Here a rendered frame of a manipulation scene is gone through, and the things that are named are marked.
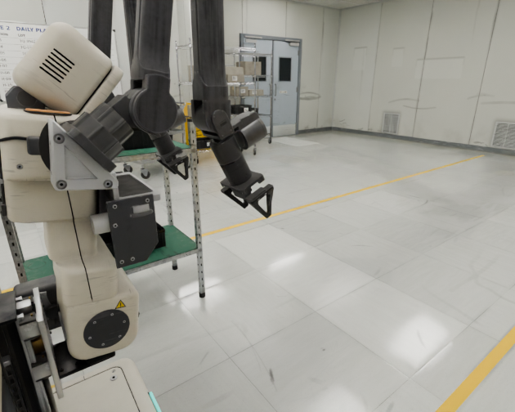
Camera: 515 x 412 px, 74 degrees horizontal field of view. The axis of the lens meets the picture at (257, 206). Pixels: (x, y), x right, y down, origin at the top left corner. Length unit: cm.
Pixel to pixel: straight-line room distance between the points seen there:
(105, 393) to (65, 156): 97
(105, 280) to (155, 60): 50
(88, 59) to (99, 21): 33
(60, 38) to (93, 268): 47
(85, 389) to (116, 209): 83
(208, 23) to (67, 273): 59
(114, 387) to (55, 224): 75
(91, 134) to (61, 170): 8
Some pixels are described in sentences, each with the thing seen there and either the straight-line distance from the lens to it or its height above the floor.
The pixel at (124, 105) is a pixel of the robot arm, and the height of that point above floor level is 125.
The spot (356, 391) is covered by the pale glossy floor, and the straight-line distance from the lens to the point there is 176.
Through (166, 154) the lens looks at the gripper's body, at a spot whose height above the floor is 106.
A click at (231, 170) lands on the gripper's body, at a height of 110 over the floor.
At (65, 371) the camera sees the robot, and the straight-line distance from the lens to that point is 105.
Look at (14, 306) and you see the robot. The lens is 97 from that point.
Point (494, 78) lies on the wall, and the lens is 796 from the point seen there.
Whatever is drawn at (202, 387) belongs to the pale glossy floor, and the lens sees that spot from 174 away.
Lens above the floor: 128
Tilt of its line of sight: 20 degrees down
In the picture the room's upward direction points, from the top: straight up
